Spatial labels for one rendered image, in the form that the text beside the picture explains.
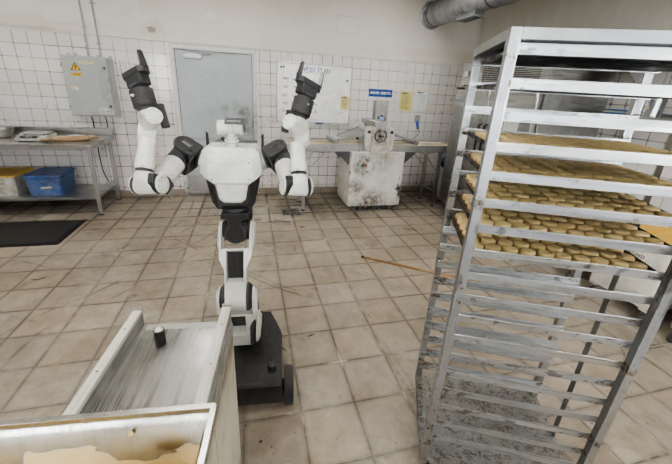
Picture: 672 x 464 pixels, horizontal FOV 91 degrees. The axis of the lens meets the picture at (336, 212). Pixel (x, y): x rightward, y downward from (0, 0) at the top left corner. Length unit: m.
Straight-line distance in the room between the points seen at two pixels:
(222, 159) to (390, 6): 4.50
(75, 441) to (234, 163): 1.24
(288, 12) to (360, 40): 1.09
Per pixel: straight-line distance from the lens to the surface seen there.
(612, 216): 1.31
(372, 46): 5.52
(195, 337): 1.26
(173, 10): 5.31
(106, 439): 0.46
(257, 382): 1.97
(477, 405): 2.10
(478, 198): 1.12
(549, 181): 1.20
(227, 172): 1.57
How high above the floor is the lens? 1.64
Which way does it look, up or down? 20 degrees down
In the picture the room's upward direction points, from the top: 3 degrees clockwise
